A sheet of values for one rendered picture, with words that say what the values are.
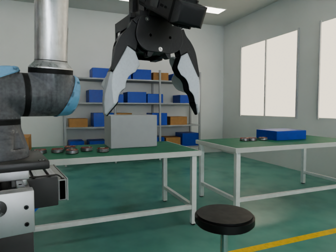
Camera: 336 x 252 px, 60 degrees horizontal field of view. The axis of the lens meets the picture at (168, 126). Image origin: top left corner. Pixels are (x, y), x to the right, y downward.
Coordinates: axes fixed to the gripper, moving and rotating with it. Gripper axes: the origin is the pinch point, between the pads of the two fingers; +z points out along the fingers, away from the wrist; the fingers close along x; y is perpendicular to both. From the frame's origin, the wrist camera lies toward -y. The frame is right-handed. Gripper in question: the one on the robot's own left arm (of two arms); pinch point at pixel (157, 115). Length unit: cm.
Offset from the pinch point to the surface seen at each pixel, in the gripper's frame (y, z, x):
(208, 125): 567, 46, -454
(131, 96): 545, -26, -228
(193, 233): 180, 116, -134
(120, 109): 601, 3, -225
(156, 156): 199, 43, -105
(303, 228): 136, 116, -233
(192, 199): 196, 90, -144
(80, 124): 562, 33, -123
